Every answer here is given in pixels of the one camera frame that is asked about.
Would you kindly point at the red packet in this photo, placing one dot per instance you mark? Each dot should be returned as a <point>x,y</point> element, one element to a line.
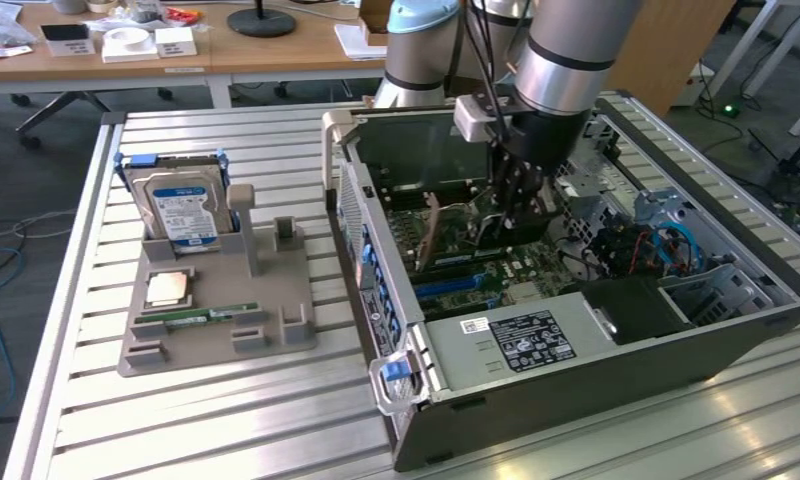
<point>182,16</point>

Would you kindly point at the beige tape roll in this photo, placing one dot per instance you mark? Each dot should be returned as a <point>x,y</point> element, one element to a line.
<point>99,6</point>

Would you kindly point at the black lamp base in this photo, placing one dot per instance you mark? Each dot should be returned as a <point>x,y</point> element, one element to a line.
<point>262,22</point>

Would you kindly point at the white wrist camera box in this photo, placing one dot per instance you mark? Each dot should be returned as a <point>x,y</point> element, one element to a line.
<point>474,117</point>

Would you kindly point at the white paper stack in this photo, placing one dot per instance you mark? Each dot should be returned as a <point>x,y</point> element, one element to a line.
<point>360,47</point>

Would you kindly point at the silver chipset heatsink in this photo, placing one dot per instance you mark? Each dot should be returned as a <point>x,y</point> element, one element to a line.
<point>527,292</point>

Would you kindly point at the grey power supply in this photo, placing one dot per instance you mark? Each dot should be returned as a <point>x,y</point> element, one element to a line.
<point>467,360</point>

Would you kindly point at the grey cup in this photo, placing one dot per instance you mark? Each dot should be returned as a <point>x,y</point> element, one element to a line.
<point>70,6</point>

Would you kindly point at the white side desk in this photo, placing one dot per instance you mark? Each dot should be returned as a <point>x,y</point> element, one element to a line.
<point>774,40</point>

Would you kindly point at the silver drive bracket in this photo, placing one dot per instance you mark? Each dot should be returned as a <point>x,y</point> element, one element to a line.
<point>727,295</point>

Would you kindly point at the green graphics card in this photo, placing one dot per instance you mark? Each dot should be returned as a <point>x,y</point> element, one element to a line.
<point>481,235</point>

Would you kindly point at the hard disk with blue carrier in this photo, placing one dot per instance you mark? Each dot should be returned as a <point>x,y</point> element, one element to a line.
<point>174,205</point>

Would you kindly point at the black chair base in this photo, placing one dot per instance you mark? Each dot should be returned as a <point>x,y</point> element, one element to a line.
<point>74,102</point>

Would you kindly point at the clear plastic bag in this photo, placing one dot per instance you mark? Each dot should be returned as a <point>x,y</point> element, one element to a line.
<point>0,22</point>

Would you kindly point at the green motherboard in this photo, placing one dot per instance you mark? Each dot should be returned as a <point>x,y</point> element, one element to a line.
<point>527,265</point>

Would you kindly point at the copper-coloured CPU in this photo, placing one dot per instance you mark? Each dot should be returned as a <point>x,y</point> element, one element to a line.
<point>167,289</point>

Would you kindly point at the wooden cabinet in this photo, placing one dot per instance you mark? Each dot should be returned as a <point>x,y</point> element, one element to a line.
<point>681,60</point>

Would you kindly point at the wooden desk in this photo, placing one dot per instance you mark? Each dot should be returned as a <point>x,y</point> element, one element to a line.
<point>294,55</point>
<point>74,70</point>

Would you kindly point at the brown cardboard box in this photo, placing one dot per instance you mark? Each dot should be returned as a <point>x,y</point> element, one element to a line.
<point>374,17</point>

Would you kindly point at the blue expansion slot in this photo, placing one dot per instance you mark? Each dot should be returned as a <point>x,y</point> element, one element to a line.
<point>450,286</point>

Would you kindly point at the power strip with green light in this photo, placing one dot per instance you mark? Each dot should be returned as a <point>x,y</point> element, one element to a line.
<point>730,109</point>

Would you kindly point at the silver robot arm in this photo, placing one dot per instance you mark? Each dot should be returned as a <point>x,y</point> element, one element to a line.
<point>567,65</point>

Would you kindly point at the black expansion slot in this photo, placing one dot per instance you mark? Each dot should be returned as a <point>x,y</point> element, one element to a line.
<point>440,275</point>

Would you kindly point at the green RAM stick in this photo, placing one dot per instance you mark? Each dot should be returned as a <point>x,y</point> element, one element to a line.
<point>194,316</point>

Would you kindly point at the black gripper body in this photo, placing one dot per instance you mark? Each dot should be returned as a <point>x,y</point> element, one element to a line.
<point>547,140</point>

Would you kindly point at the flat white box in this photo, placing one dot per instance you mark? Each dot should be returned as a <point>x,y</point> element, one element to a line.
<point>130,55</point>

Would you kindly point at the grey parts rack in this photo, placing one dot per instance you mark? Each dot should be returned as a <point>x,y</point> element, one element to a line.
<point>194,355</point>

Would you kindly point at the red and white card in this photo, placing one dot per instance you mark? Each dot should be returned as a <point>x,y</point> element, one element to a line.
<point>7,52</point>

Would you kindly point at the silver disk bay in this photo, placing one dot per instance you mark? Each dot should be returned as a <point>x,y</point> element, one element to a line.
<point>594,205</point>

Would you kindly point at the open grey PC case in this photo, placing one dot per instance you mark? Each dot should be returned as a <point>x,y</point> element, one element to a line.
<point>574,400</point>

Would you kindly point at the white tape roll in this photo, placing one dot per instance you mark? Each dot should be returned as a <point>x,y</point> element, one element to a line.
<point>126,37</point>

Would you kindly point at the white labelled box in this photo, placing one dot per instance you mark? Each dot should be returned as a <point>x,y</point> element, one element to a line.
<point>175,42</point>

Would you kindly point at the black and white box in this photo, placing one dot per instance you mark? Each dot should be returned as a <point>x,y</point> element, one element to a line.
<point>67,40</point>

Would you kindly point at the RAM stick with white label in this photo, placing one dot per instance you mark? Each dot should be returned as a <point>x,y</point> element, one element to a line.
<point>457,259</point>

